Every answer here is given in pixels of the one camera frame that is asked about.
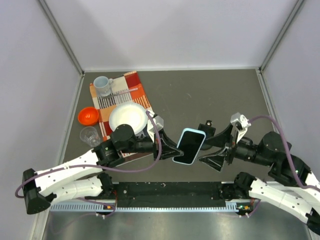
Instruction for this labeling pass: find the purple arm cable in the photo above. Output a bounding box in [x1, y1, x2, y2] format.
[15, 111, 163, 216]
[247, 115, 320, 193]

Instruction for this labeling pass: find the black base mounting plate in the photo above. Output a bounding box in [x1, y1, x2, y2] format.
[113, 181, 223, 200]

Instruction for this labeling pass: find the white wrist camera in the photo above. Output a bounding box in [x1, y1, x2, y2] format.
[230, 112, 251, 144]
[146, 109, 164, 140]

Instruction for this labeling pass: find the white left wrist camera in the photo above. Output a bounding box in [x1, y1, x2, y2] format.
[146, 109, 164, 140]

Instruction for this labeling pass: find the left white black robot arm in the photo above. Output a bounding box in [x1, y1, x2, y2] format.
[18, 124, 183, 215]

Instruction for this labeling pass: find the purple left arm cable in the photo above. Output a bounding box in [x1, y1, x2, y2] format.
[15, 111, 163, 216]

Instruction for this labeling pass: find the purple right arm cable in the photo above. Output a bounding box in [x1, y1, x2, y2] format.
[247, 115, 320, 193]

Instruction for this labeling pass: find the orange plastic bowl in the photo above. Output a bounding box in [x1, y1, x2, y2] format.
[77, 106, 99, 126]

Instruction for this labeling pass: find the white ceramic mug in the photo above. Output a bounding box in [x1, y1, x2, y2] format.
[93, 76, 114, 97]

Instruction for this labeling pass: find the phone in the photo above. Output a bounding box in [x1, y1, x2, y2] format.
[172, 128, 206, 166]

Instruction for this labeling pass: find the white slotted cable duct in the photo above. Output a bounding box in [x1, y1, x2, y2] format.
[49, 200, 253, 214]

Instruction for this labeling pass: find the clear plastic cup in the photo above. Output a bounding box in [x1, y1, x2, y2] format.
[79, 126, 101, 148]

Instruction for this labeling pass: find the black phone stand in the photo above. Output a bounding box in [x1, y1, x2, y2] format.
[198, 120, 216, 151]

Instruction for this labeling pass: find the patchwork orange red placemat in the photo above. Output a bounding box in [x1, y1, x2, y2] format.
[89, 70, 163, 166]

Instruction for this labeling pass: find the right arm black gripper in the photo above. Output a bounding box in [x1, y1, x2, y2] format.
[197, 122, 272, 171]

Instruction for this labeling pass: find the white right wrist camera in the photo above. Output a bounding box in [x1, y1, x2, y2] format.
[230, 112, 251, 144]

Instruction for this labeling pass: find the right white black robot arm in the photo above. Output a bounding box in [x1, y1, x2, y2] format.
[156, 121, 320, 234]

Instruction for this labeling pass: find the pink handled knife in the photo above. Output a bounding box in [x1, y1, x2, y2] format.
[108, 87, 139, 97]

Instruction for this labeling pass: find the white paper plate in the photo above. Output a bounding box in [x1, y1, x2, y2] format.
[108, 102, 148, 134]

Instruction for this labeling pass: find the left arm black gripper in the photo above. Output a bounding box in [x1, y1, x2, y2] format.
[121, 129, 184, 163]

